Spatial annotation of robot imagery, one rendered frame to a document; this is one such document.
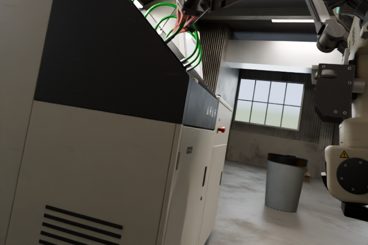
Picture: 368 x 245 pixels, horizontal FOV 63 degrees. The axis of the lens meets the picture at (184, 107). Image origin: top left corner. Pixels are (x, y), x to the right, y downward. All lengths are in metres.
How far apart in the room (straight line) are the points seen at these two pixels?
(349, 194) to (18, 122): 1.14
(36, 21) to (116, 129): 0.54
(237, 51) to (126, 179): 6.94
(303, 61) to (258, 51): 1.07
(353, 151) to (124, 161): 0.71
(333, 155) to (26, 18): 1.19
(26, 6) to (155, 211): 0.92
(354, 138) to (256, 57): 6.72
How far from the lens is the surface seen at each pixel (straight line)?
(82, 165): 1.12
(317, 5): 1.47
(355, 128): 1.02
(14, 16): 1.40
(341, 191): 1.02
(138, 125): 1.01
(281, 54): 7.58
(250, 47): 7.75
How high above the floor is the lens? 0.79
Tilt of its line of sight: 3 degrees up
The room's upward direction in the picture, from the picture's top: 9 degrees clockwise
